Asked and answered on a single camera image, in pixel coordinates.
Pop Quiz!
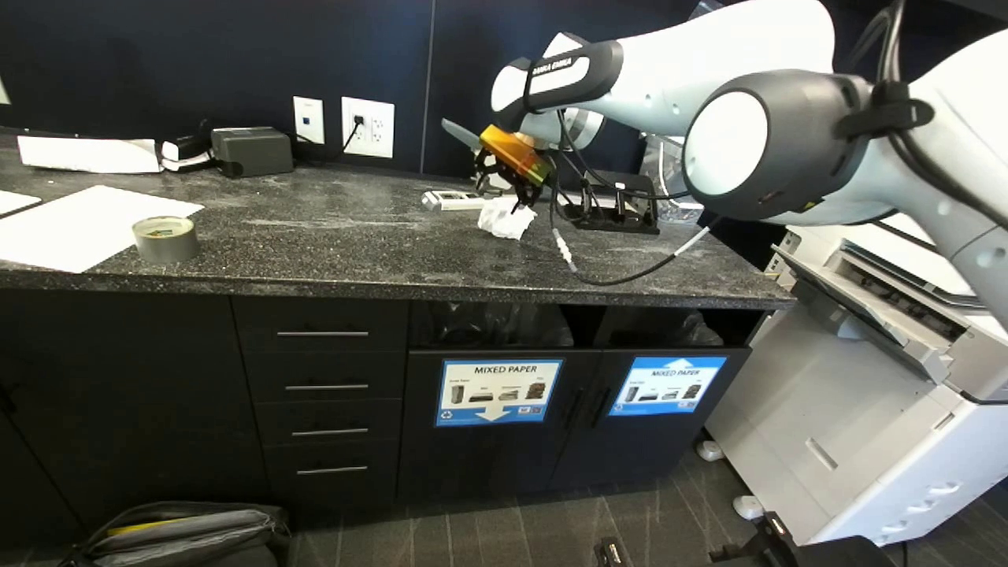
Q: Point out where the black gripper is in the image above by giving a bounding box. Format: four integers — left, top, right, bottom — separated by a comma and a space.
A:
472, 147, 529, 206

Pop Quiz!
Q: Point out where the white tissue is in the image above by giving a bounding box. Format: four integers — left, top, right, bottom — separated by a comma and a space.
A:
477, 195, 535, 242

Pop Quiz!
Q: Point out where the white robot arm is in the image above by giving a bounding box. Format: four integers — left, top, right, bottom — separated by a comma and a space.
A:
493, 0, 1008, 314

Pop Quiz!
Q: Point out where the grey white stapler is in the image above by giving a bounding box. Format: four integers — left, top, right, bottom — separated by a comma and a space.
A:
440, 118, 496, 193

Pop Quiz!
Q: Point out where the black hole punch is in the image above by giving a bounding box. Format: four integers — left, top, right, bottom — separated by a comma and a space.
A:
562, 170, 659, 233

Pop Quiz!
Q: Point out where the black box device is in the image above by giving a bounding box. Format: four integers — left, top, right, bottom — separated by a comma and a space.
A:
212, 125, 292, 178

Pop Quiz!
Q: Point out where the black drawer cabinet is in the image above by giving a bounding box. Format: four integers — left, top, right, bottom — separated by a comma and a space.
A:
232, 299, 408, 516

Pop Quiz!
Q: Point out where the right mixed paper label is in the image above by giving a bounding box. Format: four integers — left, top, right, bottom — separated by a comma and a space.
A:
607, 355, 729, 419

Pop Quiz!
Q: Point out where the grey tape roll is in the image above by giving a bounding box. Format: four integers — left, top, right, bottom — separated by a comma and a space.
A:
132, 215, 198, 265

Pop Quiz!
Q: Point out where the white paper sheet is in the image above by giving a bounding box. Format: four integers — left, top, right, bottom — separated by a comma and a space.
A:
0, 185, 198, 275

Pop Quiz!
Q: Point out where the white flat device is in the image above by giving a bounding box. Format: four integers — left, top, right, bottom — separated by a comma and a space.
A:
16, 137, 212, 173

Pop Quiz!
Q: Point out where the white office printer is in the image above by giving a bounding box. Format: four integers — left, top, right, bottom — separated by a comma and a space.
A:
706, 215, 1008, 548

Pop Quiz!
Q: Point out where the black bag on floor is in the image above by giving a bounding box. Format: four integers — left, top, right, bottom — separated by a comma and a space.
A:
59, 502, 292, 567

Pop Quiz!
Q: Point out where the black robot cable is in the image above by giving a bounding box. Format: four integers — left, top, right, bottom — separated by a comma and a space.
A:
545, 113, 719, 290

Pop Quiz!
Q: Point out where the white wall outlet plate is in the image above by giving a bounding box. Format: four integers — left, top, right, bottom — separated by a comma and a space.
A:
340, 98, 398, 162

